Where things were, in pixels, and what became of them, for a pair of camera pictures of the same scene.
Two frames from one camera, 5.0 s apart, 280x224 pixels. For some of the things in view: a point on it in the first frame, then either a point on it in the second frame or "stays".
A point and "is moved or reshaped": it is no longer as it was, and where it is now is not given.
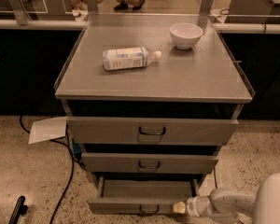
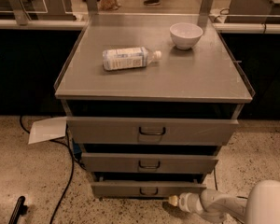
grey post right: [206, 6] stays
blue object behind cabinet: [77, 150] stays
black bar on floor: [20, 210] stays
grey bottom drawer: [142, 195] is moved or reshaped
